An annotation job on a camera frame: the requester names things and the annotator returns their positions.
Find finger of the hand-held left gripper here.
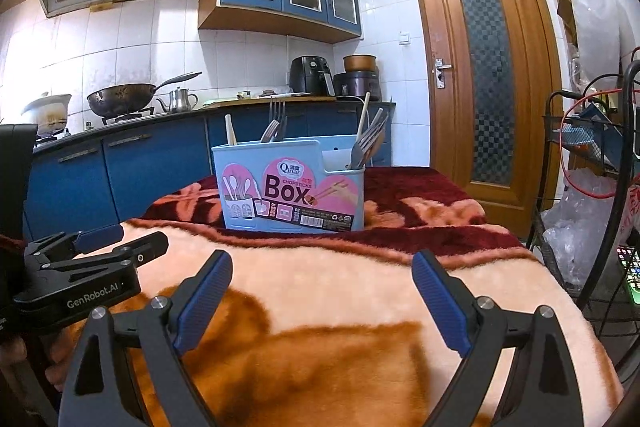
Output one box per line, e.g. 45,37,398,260
72,224,125,254
95,231,169,270

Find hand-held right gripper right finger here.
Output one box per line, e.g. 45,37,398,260
411,249,586,427

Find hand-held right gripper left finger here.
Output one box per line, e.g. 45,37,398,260
59,249,235,427

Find light blue utensil holder box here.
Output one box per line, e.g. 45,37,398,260
211,138,367,234

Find red and peach plush blanket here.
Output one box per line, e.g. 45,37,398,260
47,166,626,427

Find gas stove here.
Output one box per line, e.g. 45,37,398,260
30,106,157,145

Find white cooking pot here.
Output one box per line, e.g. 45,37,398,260
21,93,72,135

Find black wok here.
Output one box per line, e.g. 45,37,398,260
86,72,203,118

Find metal kettle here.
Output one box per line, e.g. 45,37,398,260
156,88,199,114

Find clear plastic bags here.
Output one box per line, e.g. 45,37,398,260
542,169,640,293

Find wooden door with glass panel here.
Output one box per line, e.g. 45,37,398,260
407,0,563,240

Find colourful lit phone screen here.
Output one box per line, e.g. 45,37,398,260
617,244,640,308

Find dark rice cooker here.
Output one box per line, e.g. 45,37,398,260
333,72,382,102

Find blue cloth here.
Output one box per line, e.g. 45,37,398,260
562,102,621,148

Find black air fryer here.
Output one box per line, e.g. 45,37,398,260
290,55,335,96

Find brown bowl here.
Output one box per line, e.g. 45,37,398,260
343,54,377,74

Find red cable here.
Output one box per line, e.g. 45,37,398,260
560,92,640,198

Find metal door handle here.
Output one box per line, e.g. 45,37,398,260
432,57,453,88

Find black wire rack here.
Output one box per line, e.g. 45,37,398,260
530,59,640,378

